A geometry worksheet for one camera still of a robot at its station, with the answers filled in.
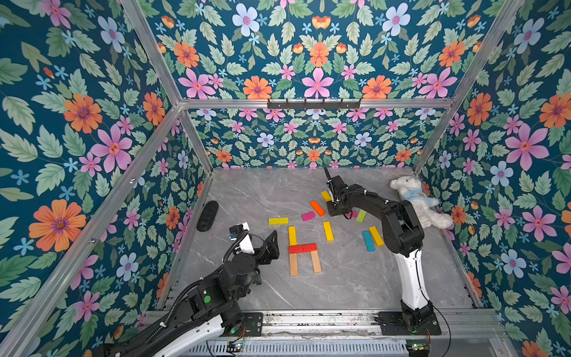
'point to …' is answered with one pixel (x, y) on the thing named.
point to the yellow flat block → (278, 221)
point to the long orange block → (317, 207)
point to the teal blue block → (369, 241)
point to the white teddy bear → (410, 189)
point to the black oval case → (207, 216)
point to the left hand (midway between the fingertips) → (270, 236)
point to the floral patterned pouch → (256, 280)
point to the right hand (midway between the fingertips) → (340, 207)
